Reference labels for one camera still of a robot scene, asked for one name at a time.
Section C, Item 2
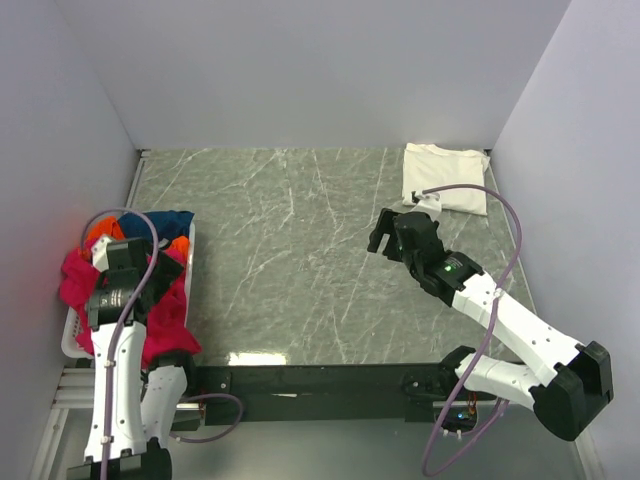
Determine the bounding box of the pink red t-shirt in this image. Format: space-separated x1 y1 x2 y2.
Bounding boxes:
59 249 201 368

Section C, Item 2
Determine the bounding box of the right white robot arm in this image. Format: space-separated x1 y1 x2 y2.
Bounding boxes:
367 209 614 441

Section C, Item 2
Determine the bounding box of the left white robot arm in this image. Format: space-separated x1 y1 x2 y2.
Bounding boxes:
67 235 200 479

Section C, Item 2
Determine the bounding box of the orange t-shirt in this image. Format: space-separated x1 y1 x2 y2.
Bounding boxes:
79 216 190 263

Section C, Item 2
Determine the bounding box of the dark blue t-shirt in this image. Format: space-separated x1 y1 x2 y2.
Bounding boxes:
118 210 195 246

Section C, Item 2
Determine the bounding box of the folded white t-shirt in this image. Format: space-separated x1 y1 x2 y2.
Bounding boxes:
402 143 490 216

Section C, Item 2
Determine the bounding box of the white plastic laundry basket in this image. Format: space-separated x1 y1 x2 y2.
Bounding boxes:
59 211 201 364

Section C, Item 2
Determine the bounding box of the black base beam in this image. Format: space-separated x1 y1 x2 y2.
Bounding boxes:
184 363 457 426

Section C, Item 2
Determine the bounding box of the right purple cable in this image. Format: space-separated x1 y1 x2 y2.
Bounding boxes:
421 183 524 478

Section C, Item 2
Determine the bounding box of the aluminium frame rail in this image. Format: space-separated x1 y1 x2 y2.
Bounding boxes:
29 367 94 480

